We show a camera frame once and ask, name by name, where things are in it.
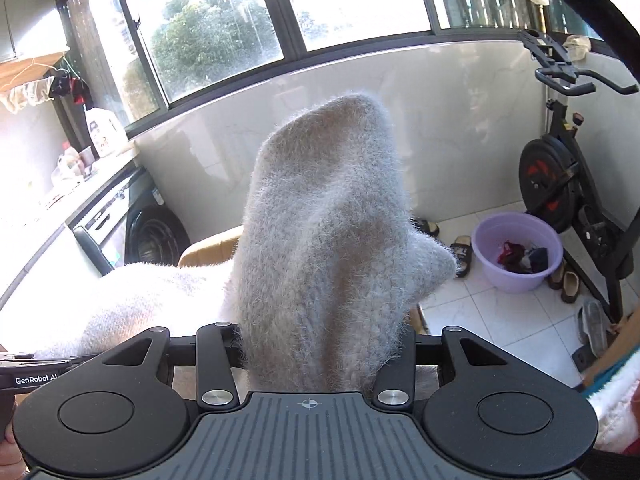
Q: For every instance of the black washing machine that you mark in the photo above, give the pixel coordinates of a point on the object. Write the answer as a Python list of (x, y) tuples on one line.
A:
[(129, 222)]

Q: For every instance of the brown flat shoe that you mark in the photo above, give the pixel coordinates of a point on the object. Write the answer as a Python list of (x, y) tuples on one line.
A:
[(555, 280), (570, 287)]

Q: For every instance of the black exercise bike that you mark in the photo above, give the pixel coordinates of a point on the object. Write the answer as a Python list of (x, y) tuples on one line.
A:
[(556, 183)]

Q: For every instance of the person hand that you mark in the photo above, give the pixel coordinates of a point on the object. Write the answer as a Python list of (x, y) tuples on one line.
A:
[(12, 465)]

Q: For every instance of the tan leather chair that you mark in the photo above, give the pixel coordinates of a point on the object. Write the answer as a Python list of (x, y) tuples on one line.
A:
[(215, 249)]

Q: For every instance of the grey slipper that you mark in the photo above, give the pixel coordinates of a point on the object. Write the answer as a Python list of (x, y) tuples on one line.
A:
[(592, 327)]

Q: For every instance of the white fuzzy knit sweater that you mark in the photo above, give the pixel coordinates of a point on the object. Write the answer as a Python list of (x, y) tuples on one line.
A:
[(327, 267)]

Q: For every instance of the black slide slipper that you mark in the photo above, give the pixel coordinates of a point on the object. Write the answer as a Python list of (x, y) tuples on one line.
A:
[(462, 250)]

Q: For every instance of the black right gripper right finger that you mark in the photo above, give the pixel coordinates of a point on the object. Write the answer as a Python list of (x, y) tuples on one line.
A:
[(395, 383)]

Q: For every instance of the brown flat shoe right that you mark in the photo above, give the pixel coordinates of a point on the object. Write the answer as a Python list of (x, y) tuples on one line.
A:
[(570, 287)]

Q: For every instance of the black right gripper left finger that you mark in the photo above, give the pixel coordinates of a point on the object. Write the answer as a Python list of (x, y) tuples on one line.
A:
[(215, 386)]

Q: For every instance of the purple plastic basin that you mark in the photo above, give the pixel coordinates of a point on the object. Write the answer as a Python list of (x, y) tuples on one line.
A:
[(516, 251)]

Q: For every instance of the brown flat shoe left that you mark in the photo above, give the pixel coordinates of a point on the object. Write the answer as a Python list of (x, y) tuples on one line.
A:
[(555, 280)]

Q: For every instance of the white detergent bottle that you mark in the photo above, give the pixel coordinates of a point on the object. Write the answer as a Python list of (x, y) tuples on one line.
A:
[(106, 132)]

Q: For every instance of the white fluffy fur coat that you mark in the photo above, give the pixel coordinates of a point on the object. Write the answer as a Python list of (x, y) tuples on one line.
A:
[(615, 399)]

